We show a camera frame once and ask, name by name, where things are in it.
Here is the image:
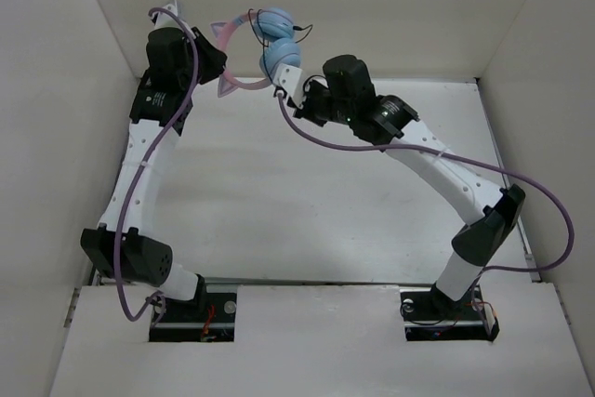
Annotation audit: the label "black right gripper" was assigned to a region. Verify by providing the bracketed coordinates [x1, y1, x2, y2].
[287, 76, 354, 126]

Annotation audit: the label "pink blue cat-ear headphones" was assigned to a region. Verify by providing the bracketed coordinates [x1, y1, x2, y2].
[210, 7, 301, 98]

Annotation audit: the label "thin black headphone cable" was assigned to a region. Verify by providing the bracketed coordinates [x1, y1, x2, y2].
[246, 7, 313, 77]

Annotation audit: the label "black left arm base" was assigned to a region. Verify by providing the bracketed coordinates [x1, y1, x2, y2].
[149, 284, 238, 343]

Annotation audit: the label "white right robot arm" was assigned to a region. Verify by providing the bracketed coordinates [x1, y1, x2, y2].
[277, 55, 525, 317]

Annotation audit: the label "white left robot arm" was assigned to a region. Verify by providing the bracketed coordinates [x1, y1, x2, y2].
[80, 27, 227, 320]

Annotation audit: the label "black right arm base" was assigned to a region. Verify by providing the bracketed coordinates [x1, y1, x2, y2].
[399, 285, 500, 342]

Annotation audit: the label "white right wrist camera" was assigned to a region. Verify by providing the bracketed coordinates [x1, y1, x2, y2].
[273, 63, 306, 108]

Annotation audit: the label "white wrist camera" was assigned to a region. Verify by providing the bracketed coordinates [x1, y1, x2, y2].
[149, 0, 180, 30]
[273, 63, 306, 108]

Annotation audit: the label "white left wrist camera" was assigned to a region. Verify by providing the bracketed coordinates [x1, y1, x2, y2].
[149, 0, 180, 30]

